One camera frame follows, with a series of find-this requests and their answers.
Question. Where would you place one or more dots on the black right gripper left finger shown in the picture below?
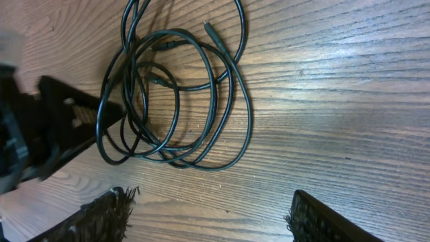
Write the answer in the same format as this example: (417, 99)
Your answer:
(104, 219)

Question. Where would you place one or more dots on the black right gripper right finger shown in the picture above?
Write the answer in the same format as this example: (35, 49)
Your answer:
(311, 220)

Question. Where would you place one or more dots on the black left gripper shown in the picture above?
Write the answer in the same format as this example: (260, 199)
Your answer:
(72, 122)

